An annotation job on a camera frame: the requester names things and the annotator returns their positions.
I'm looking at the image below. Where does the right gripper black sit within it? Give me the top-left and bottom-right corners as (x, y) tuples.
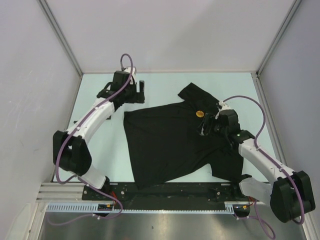
(196, 113), (228, 139)

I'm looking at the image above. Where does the orange round brooch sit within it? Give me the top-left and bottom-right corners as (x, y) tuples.
(196, 110), (205, 118)

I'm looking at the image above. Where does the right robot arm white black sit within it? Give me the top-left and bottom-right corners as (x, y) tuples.
(197, 109), (316, 223)

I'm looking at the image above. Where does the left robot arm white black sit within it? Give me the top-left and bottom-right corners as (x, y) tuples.
(52, 67), (145, 200)

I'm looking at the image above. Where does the black t-shirt garment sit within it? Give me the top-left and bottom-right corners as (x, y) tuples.
(123, 83), (244, 189)

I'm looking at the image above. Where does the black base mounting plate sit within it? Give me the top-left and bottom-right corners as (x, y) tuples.
(81, 181), (261, 203)

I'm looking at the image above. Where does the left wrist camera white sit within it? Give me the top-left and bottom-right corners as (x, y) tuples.
(124, 67), (137, 79)

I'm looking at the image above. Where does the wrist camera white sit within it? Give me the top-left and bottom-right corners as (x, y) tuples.
(215, 100), (232, 120)
(124, 67), (137, 79)

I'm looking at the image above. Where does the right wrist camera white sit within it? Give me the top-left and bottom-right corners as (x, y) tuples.
(215, 100), (232, 120)

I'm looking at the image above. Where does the aluminium post left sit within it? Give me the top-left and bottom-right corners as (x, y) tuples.
(37, 0), (84, 77)

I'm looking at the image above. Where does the aluminium post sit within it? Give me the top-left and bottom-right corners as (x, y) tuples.
(255, 0), (303, 76)
(37, 0), (84, 77)

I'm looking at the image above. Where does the aluminium post right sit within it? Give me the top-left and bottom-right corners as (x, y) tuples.
(255, 0), (303, 76)

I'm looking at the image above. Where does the white slotted cable duct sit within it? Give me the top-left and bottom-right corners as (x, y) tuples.
(46, 202), (235, 215)

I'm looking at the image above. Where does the aluminium frame rail front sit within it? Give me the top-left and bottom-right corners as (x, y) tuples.
(36, 182), (85, 203)

